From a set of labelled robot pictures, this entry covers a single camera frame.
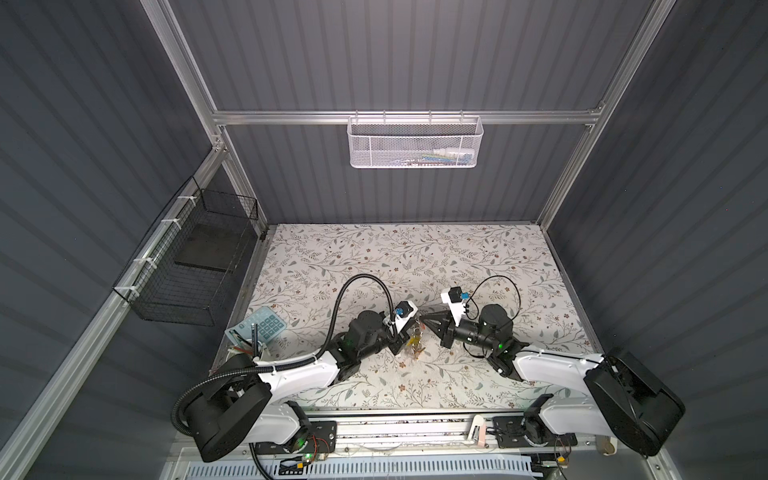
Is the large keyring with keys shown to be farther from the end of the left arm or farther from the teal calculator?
the teal calculator

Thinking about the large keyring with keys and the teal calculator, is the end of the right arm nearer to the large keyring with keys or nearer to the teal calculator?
the large keyring with keys

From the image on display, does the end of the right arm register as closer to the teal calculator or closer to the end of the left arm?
the end of the left arm

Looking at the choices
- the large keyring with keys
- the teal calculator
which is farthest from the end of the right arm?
the teal calculator

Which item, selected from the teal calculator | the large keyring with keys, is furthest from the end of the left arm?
the teal calculator

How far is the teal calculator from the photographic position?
912 mm
